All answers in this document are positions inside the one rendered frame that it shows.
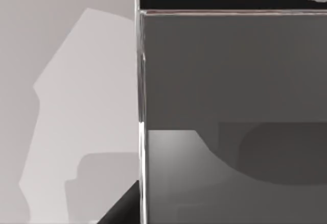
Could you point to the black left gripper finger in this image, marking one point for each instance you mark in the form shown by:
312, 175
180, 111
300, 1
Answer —
127, 208

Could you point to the grey cabinet with dark inside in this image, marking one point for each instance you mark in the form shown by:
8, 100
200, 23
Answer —
230, 81

